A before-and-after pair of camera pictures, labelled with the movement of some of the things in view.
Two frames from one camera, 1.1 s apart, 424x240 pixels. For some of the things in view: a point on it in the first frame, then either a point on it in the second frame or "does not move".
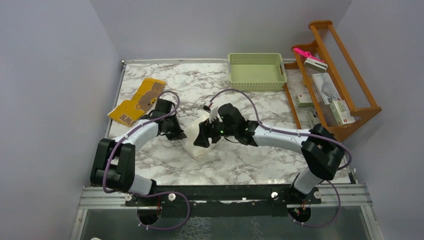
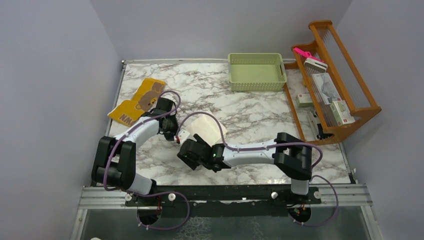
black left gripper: x=178 y=133 does not move
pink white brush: x=307 y=54 does not move
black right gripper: x=205 y=132 → x=191 y=163
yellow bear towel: x=128 y=111 does not move
